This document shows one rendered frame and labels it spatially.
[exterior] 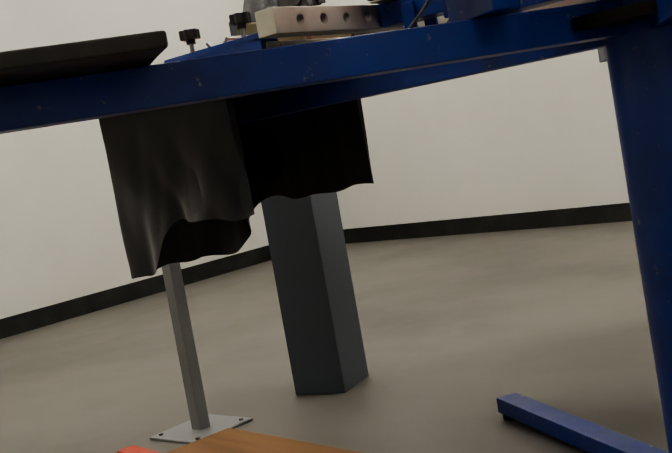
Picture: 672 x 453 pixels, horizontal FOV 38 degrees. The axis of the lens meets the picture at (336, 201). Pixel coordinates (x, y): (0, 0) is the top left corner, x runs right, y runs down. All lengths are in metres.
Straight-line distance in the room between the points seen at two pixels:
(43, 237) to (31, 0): 1.43
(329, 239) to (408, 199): 3.89
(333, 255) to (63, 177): 3.32
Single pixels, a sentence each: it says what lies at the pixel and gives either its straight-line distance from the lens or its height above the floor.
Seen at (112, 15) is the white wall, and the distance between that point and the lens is 6.60.
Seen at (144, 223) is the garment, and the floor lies 0.66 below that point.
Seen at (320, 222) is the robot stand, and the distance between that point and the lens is 3.04.
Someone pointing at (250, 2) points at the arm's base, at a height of 1.24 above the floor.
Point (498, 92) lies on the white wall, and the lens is 6.43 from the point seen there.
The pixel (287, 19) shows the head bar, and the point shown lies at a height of 1.02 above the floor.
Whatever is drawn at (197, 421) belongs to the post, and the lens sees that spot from 2.98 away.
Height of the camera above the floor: 0.78
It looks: 3 degrees down
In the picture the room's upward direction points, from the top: 10 degrees counter-clockwise
